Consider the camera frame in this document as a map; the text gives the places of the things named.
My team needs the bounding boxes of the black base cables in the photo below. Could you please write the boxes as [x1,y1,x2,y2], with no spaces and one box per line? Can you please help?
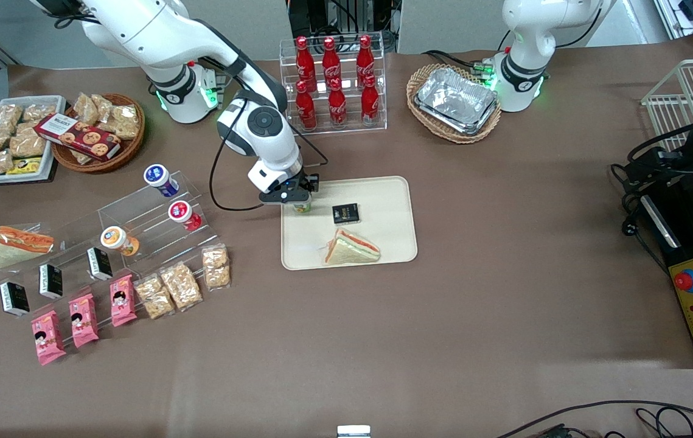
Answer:
[422,49,500,78]

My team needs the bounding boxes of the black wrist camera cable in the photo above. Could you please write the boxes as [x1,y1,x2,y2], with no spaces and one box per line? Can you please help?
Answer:
[209,100,329,212]

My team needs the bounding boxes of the pink snack pack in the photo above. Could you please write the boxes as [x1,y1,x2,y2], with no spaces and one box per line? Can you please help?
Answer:
[30,310,68,366]
[68,293,100,349]
[110,274,138,328]

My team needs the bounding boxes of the small black white box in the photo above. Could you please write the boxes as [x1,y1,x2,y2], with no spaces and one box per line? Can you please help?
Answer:
[87,246,114,282]
[0,281,30,318]
[38,263,64,300]

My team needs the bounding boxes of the black cable bundle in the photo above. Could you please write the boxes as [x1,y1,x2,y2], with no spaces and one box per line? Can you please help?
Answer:
[610,159,670,276]

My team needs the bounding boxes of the red gum bottle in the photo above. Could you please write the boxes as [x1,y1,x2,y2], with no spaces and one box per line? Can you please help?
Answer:
[167,200,203,232]

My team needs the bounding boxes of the red cola bottle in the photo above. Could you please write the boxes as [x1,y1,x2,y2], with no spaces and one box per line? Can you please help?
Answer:
[321,36,342,89]
[355,35,376,86]
[361,74,380,127]
[294,36,317,92]
[295,80,318,131]
[327,78,347,129]

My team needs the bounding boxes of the brown wicker basket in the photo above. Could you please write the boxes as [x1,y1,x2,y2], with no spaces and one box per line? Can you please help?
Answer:
[51,93,146,174]

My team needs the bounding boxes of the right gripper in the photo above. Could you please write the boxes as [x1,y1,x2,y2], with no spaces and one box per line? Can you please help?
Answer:
[248,159,321,206]

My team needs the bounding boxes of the white rectangular tray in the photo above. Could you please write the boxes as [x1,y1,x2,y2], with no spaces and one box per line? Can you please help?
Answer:
[0,96,67,185]

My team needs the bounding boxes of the black floor cable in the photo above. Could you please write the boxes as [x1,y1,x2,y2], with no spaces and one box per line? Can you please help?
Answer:
[495,400,693,438]

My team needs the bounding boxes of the aluminium foil tray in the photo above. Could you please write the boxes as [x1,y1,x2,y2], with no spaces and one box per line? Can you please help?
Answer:
[414,67,500,136]

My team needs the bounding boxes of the blue gum bottle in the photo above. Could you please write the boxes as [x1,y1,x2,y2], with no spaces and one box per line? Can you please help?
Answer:
[143,164,180,197]

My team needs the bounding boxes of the black equipment rack with cables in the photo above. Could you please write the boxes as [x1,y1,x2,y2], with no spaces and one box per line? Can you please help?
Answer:
[287,0,397,54]

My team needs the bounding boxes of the clear acrylic stepped snack stand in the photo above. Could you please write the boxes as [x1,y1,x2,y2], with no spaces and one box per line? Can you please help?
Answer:
[0,219,140,323]

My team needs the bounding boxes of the yellow snack packet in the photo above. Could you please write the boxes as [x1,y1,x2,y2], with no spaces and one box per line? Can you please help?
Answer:
[5,157,43,176]

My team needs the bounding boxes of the light wicker basket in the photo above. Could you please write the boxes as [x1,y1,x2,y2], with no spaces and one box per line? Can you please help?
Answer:
[406,63,503,145]

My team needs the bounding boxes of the white wire basket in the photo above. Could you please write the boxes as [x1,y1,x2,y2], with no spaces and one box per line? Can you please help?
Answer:
[641,58,693,153]

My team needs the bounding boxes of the wrapped triangle sandwich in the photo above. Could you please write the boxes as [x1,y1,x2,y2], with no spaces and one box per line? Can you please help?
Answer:
[324,228,381,266]
[0,226,55,270]

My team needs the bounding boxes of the clear acrylic stepped gum stand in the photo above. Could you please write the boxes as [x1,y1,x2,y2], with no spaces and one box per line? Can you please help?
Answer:
[96,171,220,272]

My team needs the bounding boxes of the clear bag of biscuits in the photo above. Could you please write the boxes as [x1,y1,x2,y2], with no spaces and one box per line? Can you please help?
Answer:
[91,94,116,122]
[100,105,141,141]
[72,92,100,125]

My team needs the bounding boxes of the cream plastic tray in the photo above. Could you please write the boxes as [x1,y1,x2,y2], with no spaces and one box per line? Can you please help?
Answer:
[280,176,419,271]

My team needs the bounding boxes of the clear acrylic bottle rack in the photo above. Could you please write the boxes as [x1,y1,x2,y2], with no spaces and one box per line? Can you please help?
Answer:
[279,32,388,137]

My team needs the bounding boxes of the red cookie box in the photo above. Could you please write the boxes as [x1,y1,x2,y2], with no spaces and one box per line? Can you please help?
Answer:
[34,113,122,162]

